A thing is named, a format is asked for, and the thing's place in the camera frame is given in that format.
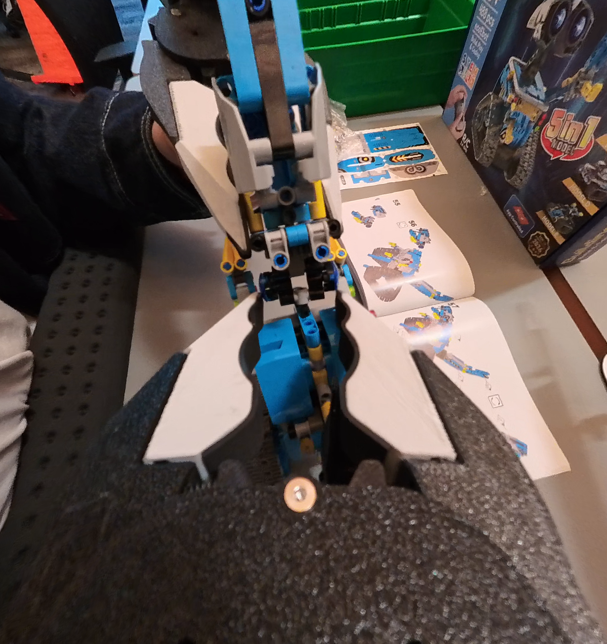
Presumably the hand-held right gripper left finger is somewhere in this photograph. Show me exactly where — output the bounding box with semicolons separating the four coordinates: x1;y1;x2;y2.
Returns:
142;293;266;479

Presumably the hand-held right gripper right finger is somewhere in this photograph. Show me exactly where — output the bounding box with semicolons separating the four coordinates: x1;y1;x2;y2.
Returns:
336;292;457;479

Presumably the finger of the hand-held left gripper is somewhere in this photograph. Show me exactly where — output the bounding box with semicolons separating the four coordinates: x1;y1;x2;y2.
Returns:
169;79;255;258
325;123;344;224

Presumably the blue grey brick assembly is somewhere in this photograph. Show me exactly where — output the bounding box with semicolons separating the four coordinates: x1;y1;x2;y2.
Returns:
210;0;337;202

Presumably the blue yellow brick assembly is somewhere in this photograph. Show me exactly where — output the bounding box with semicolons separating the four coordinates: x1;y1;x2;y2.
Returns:
220;178;357;308

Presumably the tracked brick robot model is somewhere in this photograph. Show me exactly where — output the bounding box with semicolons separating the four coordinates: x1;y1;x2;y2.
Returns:
223;282;364;479

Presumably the person's left forearm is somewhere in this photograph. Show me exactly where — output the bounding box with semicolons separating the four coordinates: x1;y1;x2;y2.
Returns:
0;55;213;315

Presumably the grey desk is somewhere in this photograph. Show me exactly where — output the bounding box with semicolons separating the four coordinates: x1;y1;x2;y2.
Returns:
124;103;607;640

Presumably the clear plastic bag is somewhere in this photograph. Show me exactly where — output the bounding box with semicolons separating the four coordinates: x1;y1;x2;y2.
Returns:
328;101;365;158

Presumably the blue sticker sheet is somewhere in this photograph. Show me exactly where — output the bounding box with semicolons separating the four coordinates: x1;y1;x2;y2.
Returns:
336;123;447;189

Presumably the green file tray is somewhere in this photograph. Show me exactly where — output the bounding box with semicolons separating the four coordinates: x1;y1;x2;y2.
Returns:
296;0;477;119

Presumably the black studded mat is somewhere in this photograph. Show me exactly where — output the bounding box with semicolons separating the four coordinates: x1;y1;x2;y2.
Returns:
11;247;144;554

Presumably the open instruction booklet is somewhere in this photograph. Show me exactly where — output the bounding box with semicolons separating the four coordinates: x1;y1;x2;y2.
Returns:
341;189;572;481

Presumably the person's white shirt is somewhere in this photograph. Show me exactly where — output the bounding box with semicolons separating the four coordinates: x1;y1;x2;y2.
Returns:
0;284;35;556

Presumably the toy robot box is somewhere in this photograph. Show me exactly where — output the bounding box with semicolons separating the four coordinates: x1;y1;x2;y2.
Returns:
444;0;607;267

